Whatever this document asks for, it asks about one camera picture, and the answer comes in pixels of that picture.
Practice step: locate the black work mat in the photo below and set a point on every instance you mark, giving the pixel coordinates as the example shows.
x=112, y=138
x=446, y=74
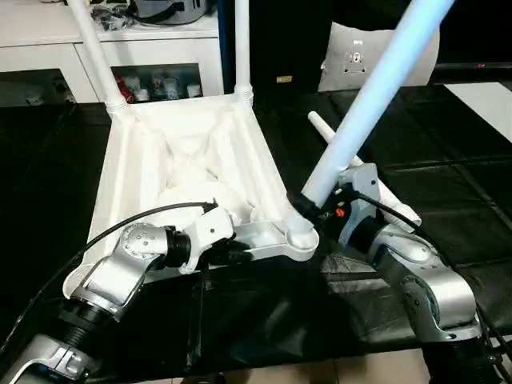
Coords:
x=264, y=328

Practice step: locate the black cabinet with gold label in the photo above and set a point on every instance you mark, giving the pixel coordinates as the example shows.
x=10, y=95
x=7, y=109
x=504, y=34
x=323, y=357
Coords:
x=288, y=40

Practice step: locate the flat white board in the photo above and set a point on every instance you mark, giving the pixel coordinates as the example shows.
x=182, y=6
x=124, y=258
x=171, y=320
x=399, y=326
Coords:
x=484, y=100

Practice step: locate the white plastic table top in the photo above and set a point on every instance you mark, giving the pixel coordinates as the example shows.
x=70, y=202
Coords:
x=184, y=168

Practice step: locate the white plastic table leg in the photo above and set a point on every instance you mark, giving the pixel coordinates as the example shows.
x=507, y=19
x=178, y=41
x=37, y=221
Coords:
x=242, y=48
x=96, y=56
x=376, y=88
x=320, y=126

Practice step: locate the white cabinet with glass doors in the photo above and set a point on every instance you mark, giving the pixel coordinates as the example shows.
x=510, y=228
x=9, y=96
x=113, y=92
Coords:
x=48, y=36

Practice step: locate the dark clutter pile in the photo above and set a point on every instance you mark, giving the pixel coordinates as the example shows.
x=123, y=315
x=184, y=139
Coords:
x=112, y=16

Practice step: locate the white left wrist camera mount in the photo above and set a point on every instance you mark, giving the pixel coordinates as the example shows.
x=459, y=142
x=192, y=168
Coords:
x=206, y=232

